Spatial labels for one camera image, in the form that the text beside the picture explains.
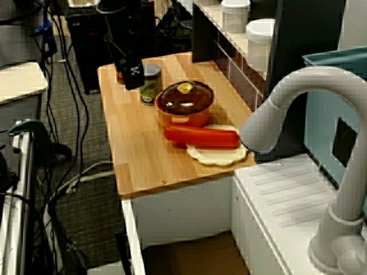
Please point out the dark grey upright post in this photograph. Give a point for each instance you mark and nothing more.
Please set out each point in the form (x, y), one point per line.
(304, 28)

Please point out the orange toy pot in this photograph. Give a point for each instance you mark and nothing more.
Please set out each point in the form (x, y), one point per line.
(183, 118)

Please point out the green peas can grey lid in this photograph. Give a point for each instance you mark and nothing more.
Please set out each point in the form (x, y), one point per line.
(149, 88)

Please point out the teal plastic bin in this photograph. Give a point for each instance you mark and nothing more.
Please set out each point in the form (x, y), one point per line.
(318, 120)

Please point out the large white lidded jar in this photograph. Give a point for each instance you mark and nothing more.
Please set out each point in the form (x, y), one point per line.
(259, 43)

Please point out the red toy sausage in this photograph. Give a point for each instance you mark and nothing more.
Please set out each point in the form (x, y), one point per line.
(200, 136)

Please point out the cream flower-shaped plate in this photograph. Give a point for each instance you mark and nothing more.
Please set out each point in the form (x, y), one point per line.
(215, 157)

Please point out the small white lidded jar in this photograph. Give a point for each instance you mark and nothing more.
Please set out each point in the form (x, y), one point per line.
(235, 17)

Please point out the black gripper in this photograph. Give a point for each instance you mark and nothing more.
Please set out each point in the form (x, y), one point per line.
(129, 50)

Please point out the brown transparent lid yellow knob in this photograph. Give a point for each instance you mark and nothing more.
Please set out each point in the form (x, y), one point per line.
(186, 100)

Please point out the black computer tower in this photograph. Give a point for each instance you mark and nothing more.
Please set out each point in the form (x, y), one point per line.
(83, 43)

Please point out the cream desk board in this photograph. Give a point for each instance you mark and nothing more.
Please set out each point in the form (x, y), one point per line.
(20, 80)

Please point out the cream shelf ledge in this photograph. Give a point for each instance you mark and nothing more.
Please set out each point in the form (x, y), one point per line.
(213, 14)

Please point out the aluminium frame rail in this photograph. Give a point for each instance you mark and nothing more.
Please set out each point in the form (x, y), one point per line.
(27, 172)

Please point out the orange beans can grey lid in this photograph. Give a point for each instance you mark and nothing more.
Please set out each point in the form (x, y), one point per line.
(119, 76)

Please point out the white toy kitchen cabinet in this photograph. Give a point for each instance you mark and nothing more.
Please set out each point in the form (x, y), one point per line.
(177, 206)

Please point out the grey toy faucet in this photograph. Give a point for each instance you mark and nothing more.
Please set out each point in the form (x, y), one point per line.
(301, 78)

